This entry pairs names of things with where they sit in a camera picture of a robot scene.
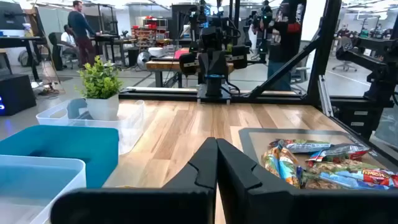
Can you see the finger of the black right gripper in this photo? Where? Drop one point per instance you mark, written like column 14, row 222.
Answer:
column 220, row 63
column 207, row 63

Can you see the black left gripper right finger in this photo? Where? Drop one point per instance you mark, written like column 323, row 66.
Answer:
column 280, row 208

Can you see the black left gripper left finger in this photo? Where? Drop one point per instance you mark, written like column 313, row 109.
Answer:
column 186, row 205

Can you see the light blue orange granola bar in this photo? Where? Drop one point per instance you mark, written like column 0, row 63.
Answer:
column 287, row 168
column 271, row 161

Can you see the blue silver granola bar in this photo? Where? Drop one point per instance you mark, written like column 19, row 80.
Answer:
column 298, row 146

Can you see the green snack bag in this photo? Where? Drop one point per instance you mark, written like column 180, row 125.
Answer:
column 339, row 151

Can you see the red chocolate chip granola bar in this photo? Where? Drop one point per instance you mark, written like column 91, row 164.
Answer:
column 373, row 175

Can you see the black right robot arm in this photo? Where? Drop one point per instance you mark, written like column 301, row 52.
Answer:
column 214, row 88

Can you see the background black robot arm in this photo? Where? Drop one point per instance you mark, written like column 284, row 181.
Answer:
column 265, row 18

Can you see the wooden workbench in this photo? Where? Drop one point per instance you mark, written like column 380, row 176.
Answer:
column 164, row 66

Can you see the white fan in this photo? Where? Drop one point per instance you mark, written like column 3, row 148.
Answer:
column 143, row 60

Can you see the red parts shelf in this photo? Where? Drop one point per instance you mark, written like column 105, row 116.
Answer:
column 146, row 31

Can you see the person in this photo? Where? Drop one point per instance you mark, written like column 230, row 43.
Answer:
column 79, row 28
column 286, row 40
column 66, row 39

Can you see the clear plastic bin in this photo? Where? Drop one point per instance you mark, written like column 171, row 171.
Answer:
column 79, row 180
column 130, row 130

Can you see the tan baking mat grey border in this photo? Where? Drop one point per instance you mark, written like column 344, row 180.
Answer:
column 342, row 137

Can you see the leafy green plant white pot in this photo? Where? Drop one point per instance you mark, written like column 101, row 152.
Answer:
column 102, row 107

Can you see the teal plastic bin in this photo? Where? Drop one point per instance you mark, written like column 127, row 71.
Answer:
column 93, row 149

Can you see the silver aluminium extrusion bar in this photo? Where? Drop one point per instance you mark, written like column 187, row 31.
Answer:
column 325, row 96

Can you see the black equipment cabinet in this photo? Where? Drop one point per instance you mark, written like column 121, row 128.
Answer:
column 354, row 124

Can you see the black office chair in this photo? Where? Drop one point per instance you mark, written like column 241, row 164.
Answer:
column 56, row 46
column 345, row 49

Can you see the black desk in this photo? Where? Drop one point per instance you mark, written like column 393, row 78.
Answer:
column 18, row 42

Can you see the black box blue light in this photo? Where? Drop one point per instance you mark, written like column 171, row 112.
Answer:
column 17, row 93

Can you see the black monitor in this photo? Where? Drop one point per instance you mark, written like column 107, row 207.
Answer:
column 12, row 15

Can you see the black aluminium table frame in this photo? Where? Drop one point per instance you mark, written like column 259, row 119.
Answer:
column 326, row 46

